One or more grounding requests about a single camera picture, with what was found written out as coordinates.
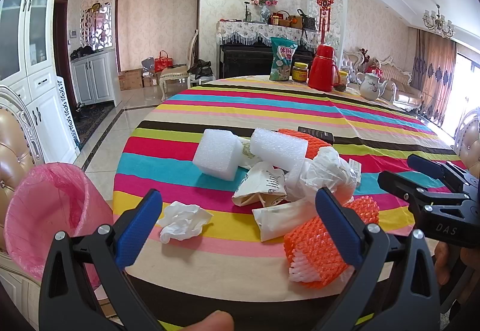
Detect orange foam net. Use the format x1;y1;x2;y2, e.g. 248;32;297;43
283;195;381;290
278;129;330;160

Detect crystal chandelier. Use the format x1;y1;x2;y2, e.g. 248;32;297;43
422;4;455;39

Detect folded white paper wrapper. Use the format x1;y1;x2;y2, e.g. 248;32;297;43
252;199;317;242

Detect white display cabinet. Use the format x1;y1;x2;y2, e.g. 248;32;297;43
1;0;78;163

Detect small glass jar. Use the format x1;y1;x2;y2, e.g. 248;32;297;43
334;70;348;92

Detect red chinese knot ornament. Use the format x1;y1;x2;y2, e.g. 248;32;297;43
316;0;335;44

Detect brown patterned curtain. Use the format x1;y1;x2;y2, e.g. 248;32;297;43
412;30;457;127

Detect black handbag on piano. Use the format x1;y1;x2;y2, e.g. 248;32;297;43
297;8;317;31

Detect person's left hand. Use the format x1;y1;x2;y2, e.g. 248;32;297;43
183;311;234;331

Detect red handbag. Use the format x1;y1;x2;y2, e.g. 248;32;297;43
154;50;173;73

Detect lace piano cover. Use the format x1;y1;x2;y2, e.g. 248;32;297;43
216;21;320;51

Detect white tissue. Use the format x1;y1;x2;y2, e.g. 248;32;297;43
157;201;213;244

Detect green snack bag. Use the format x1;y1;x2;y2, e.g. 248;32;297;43
269;37;298;82

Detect striped colourful tablecloth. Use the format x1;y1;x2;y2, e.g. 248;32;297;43
112;74;468;331

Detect printed white paper bag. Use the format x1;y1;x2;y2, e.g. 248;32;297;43
232;162;287;207

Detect orange foam net front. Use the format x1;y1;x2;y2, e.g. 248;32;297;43
283;195;381;290

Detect red thermos jug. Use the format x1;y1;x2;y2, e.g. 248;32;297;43
307;44;339;92

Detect pink flower vase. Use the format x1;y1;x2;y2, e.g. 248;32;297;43
250;0;278;24

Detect brown cardboard box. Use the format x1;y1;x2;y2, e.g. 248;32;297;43
118;68;143;91

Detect cream side chair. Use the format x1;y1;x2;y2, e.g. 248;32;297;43
157;29;199;102

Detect pink lined trash bin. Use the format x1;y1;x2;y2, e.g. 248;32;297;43
4;163;113;281

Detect small white card box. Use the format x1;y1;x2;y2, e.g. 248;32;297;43
349;159;362;188

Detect white stool with clothes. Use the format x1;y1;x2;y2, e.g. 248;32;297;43
187;59;216;88

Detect orange foam net back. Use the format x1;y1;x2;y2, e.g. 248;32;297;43
278;129;330;160

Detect white carved sofa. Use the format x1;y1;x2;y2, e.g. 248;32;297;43
341;49;423;112

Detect yellow lid jar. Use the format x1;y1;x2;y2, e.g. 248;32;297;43
291;62;308;83

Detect white floral teapot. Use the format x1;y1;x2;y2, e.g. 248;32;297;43
356;73;388;101

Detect white foam block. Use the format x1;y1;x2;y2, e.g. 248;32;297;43
193;129;242;182

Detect black upright piano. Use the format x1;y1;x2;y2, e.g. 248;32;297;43
217;37;314;79

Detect dark floor rug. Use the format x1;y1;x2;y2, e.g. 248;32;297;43
73;101;115;150

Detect beige tufted dining chair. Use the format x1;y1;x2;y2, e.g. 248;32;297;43
0;85;44;253

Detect white plastic bag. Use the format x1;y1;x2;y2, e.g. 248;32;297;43
286;146;356;204

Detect person's right hand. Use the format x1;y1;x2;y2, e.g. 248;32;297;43
434;242;480;304

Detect white low shoe cabinet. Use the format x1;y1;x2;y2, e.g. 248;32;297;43
70;50;121;107

